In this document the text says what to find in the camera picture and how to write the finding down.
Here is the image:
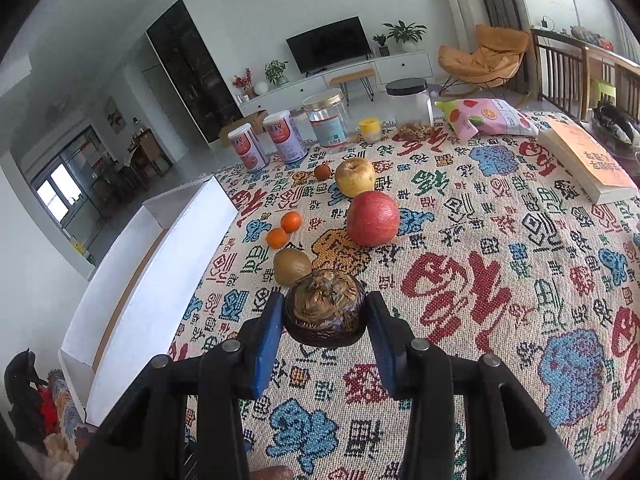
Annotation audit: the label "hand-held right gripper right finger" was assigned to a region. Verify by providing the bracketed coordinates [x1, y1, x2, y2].
[365, 291, 586, 480]

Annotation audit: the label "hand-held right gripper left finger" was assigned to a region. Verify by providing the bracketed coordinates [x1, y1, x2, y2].
[67, 291, 286, 480]

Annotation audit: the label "dark mangosteen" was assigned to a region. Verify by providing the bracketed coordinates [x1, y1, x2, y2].
[282, 269, 367, 348]

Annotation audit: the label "brown kiwi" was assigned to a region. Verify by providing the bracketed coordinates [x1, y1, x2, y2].
[273, 248, 312, 286]

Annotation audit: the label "white cardboard box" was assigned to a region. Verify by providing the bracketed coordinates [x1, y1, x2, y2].
[57, 176, 240, 427]

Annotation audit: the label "red apple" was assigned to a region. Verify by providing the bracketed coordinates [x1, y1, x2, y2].
[346, 191, 401, 247]

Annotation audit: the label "printed woven blanket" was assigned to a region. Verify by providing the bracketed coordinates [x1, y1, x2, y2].
[167, 110, 640, 480]

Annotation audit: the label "yellow apple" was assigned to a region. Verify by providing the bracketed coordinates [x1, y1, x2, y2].
[334, 157, 376, 198]

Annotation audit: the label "pink white can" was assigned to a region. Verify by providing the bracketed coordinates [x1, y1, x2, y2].
[263, 110, 308, 162]
[228, 124, 270, 173]

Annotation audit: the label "floral sofa cover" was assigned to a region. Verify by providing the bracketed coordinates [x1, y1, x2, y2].
[42, 370, 101, 480]

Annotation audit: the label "small yellow jar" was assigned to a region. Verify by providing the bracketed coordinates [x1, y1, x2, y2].
[358, 118, 382, 144]

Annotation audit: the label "walnut pieces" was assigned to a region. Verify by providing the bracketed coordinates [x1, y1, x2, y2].
[396, 121, 434, 142]

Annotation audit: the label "brown cardboard box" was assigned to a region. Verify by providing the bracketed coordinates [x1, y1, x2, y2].
[219, 110, 268, 148]

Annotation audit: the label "clear jar gold lid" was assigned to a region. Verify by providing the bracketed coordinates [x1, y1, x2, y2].
[302, 89, 349, 153]

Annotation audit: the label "dark cloth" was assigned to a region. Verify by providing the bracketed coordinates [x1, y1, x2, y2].
[5, 350, 51, 456]

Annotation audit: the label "clear jar black lid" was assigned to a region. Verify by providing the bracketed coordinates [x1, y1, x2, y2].
[385, 78, 434, 136]

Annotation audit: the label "pink snack bag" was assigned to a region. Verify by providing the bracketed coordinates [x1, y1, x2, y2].
[434, 98, 540, 142]

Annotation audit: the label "red flower plant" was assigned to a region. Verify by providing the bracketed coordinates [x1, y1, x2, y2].
[232, 67, 253, 98]

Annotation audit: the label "green potted plant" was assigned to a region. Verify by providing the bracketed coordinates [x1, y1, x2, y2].
[264, 60, 290, 87]

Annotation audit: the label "orange cover book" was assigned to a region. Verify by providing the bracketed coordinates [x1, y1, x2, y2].
[537, 120, 640, 206]

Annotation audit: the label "white television cabinet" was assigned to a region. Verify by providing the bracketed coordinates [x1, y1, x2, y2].
[239, 50, 434, 117]

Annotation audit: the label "black glass cabinet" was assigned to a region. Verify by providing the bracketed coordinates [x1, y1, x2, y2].
[146, 0, 243, 143]

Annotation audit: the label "orange lounge chair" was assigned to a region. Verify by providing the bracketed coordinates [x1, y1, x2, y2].
[438, 24, 532, 100]

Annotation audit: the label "black television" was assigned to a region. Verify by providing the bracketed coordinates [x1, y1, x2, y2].
[286, 16, 372, 75]

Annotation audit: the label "large leafy potted plant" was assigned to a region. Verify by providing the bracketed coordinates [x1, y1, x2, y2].
[382, 20, 427, 53]

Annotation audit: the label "black object in bowl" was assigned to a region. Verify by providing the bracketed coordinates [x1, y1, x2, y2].
[592, 105, 640, 143]

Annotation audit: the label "wooden desk with chairs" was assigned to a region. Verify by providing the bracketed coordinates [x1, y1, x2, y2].
[530, 27, 640, 121]

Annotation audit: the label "green stool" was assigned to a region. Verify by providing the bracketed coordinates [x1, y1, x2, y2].
[590, 77, 621, 106]

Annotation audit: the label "wall picture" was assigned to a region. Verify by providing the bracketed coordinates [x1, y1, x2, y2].
[105, 97, 123, 133]

